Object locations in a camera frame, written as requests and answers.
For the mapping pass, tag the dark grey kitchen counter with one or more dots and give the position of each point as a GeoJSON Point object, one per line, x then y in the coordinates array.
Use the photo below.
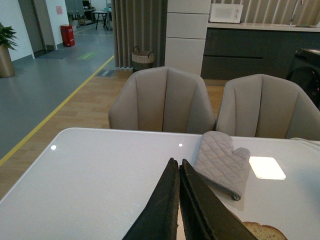
{"type": "Point", "coordinates": [232, 52]}

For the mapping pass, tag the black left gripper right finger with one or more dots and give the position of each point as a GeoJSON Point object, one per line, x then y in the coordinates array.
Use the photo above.
{"type": "Point", "coordinates": [204, 216]}

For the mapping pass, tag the gold plant pot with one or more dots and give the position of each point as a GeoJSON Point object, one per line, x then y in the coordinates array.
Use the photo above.
{"type": "Point", "coordinates": [6, 65]}

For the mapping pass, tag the white microwave oven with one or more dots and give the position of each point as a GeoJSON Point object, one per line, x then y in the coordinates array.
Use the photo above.
{"type": "Point", "coordinates": [225, 13]}

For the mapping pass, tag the red box on floor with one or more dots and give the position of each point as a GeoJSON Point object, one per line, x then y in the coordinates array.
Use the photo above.
{"type": "Point", "coordinates": [67, 35]}

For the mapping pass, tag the white drawer cabinet column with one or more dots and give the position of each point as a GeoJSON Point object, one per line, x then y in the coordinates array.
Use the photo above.
{"type": "Point", "coordinates": [186, 29]}

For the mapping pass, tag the chrome kitchen faucet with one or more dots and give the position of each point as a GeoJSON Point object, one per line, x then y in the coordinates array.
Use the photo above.
{"type": "Point", "coordinates": [297, 2]}

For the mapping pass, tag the green potted plant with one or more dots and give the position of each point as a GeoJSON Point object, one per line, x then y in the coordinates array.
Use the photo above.
{"type": "Point", "coordinates": [7, 37]}

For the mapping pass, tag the beige chair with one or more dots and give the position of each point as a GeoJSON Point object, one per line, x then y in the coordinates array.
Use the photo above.
{"type": "Point", "coordinates": [163, 99]}
{"type": "Point", "coordinates": [266, 106]}

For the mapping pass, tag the woven basket with handles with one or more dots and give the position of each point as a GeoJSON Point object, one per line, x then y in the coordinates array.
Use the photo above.
{"type": "Point", "coordinates": [142, 59]}

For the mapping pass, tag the slice of brown bread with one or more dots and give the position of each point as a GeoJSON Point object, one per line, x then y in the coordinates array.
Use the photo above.
{"type": "Point", "coordinates": [264, 232]}

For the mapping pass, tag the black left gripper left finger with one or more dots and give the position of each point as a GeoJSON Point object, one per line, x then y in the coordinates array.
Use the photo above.
{"type": "Point", "coordinates": [159, 218]}

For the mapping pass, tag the black appliance at right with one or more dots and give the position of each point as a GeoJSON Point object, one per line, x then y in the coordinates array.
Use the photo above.
{"type": "Point", "coordinates": [305, 72]}

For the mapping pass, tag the grey quilted oven mitt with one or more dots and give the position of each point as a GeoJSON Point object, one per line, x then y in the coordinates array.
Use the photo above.
{"type": "Point", "coordinates": [219, 162]}

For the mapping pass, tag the distant black-legged table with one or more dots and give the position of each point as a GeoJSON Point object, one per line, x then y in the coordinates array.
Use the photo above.
{"type": "Point", "coordinates": [106, 18]}

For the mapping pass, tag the beige chair on left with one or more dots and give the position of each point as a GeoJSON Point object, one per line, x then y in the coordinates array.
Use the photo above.
{"type": "Point", "coordinates": [163, 99]}

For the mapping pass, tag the beige chair on right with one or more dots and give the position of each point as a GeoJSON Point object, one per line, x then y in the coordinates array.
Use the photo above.
{"type": "Point", "coordinates": [266, 106]}

